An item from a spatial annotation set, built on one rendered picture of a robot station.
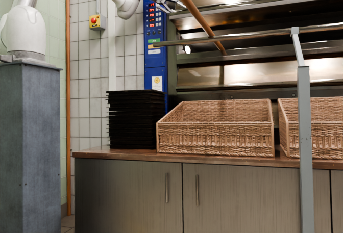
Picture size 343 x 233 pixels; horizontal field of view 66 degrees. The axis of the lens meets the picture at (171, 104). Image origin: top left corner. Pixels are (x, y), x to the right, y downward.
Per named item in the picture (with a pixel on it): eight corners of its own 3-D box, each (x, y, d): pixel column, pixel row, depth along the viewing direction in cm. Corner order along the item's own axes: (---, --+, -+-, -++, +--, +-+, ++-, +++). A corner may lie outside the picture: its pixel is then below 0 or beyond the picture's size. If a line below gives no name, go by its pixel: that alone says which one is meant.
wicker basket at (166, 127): (181, 142, 178) (181, 101, 179) (272, 144, 160) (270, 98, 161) (154, 153, 132) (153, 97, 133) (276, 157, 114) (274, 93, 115)
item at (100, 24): (94, 31, 203) (94, 18, 204) (105, 29, 200) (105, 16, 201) (88, 28, 196) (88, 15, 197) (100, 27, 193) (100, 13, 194)
